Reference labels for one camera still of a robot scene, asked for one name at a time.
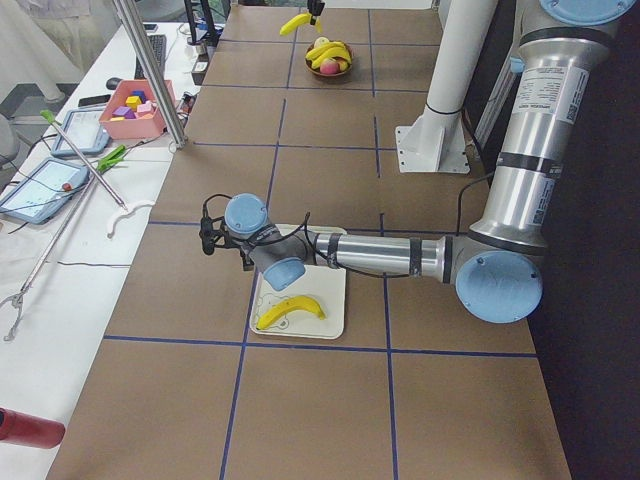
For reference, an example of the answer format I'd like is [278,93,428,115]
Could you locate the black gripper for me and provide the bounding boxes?
[307,0,325,17]
[199,209,230,255]

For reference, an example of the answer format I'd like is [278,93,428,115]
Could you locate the yellow banana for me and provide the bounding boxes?
[311,49,351,69]
[305,41,350,61]
[279,13,323,36]
[256,295,326,330]

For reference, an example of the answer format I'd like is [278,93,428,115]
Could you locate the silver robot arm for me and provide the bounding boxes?
[199,1,632,323]

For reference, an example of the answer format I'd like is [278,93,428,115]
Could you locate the brown wicker basket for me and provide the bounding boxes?
[304,41,353,78]

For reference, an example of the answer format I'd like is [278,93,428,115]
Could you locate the red green apple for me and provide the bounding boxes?
[319,58,340,76]

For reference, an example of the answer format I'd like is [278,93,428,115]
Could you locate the white bear tray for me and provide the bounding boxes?
[248,223,350,342]

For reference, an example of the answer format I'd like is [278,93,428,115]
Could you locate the pink block bin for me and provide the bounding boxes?
[99,80,166,140]

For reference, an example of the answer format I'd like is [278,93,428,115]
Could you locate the black keyboard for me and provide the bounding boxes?
[134,34,167,80]

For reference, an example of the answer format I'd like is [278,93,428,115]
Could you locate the blue tablet far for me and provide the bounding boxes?
[61,107,111,155]

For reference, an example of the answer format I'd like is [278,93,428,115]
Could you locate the blue tablet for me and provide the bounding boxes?
[61,107,111,155]
[1,157,89,224]

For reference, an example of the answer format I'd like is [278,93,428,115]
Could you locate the black smartphone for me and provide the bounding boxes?
[78,94,111,108]

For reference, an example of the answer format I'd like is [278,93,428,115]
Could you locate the blue tablet near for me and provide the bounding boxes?
[1,157,89,224]

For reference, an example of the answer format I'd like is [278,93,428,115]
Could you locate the black computer mouse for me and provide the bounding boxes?
[105,77,122,90]

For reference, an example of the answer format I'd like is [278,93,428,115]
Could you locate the long metal grabber tool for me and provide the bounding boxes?
[1,175,98,342]

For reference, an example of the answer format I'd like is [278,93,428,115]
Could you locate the red cylinder bottle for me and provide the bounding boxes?
[1,408,66,449]

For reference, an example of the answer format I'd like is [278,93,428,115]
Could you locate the aluminium frame post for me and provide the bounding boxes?
[112,0,187,150]

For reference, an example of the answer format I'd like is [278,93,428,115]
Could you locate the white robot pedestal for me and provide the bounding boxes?
[395,0,497,174]

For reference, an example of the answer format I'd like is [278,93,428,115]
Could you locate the green handled grabber tool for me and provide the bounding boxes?
[39,109,157,240]

